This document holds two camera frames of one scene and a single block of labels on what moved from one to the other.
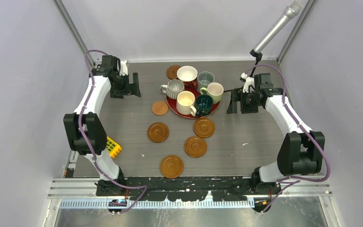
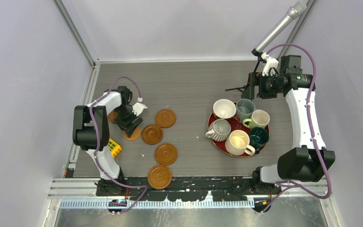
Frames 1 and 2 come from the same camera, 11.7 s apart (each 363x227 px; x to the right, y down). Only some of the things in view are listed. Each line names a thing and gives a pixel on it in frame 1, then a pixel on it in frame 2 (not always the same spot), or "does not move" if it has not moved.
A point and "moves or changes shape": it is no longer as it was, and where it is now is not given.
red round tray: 172,104 -> 238,129
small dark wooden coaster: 171,72 -> 112,116
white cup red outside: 188,74 -> 225,109
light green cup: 214,89 -> 260,118
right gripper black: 235,97 -> 256,79
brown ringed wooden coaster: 195,147 -> 166,154
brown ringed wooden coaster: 203,127 -> 165,118
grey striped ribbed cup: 173,87 -> 219,130
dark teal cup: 203,104 -> 259,137
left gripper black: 130,89 -> 129,128
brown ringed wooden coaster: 158,132 moves or changes shape
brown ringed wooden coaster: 171,167 -> 159,177
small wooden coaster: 159,108 -> 134,135
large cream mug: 185,102 -> 237,144
